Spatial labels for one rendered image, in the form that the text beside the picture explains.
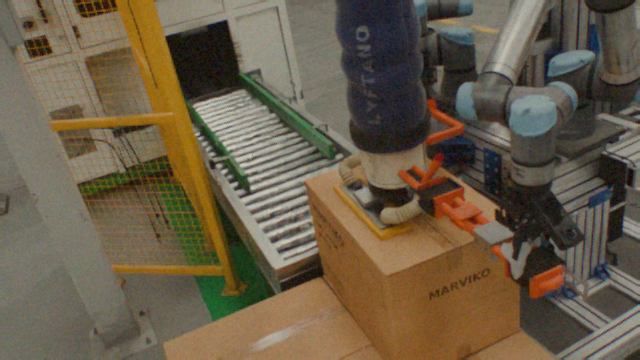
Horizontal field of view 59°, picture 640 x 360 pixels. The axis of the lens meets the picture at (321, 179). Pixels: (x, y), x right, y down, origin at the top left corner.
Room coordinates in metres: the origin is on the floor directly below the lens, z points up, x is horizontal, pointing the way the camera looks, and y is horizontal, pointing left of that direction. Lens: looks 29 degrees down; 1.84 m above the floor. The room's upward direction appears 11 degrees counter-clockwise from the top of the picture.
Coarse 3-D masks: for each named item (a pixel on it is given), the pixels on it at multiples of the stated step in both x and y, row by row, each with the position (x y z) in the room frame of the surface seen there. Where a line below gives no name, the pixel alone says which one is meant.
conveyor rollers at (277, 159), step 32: (224, 96) 3.88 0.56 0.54; (224, 128) 3.31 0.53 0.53; (256, 128) 3.19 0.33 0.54; (288, 128) 3.07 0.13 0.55; (256, 160) 2.73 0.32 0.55; (288, 160) 2.68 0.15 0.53; (320, 160) 2.57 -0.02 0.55; (256, 192) 2.43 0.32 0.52; (288, 192) 2.31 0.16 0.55; (288, 224) 2.10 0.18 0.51; (288, 256) 1.82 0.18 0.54
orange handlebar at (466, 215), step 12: (432, 108) 1.73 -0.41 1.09; (444, 120) 1.63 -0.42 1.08; (444, 132) 1.54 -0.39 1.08; (456, 132) 1.54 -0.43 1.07; (408, 180) 1.31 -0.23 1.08; (444, 204) 1.15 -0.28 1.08; (456, 204) 1.16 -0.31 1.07; (468, 204) 1.13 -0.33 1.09; (456, 216) 1.09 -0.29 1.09; (468, 216) 1.08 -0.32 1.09; (480, 216) 1.07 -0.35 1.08; (468, 228) 1.04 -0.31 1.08; (492, 252) 0.96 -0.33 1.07; (540, 288) 0.82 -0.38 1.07; (552, 288) 0.81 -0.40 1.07
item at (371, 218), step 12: (360, 180) 1.55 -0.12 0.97; (336, 192) 1.53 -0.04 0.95; (348, 192) 1.49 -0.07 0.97; (348, 204) 1.44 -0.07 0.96; (360, 204) 1.41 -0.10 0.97; (384, 204) 1.39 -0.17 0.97; (360, 216) 1.37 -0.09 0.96; (372, 216) 1.34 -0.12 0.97; (372, 228) 1.29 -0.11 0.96; (384, 228) 1.27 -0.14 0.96; (396, 228) 1.26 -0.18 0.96; (408, 228) 1.27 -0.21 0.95
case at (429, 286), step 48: (336, 240) 1.44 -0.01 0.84; (384, 240) 1.24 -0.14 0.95; (432, 240) 1.20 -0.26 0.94; (336, 288) 1.55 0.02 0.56; (384, 288) 1.12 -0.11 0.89; (432, 288) 1.13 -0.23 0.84; (480, 288) 1.18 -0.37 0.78; (384, 336) 1.17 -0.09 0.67; (432, 336) 1.13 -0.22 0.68; (480, 336) 1.17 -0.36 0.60
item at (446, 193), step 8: (424, 184) 1.23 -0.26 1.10; (432, 184) 1.24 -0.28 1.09; (440, 184) 1.24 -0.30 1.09; (448, 184) 1.23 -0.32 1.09; (456, 184) 1.21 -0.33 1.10; (416, 192) 1.22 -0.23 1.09; (424, 192) 1.21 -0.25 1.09; (432, 192) 1.21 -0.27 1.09; (440, 192) 1.20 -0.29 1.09; (448, 192) 1.18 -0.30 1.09; (456, 192) 1.17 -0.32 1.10; (464, 192) 1.19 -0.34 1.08; (424, 200) 1.20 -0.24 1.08; (432, 200) 1.17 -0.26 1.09; (440, 200) 1.16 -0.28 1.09; (448, 200) 1.17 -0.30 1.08; (464, 200) 1.19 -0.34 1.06; (424, 208) 1.19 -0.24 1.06; (432, 208) 1.17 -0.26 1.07; (432, 216) 1.16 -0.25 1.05; (440, 216) 1.16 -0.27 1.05
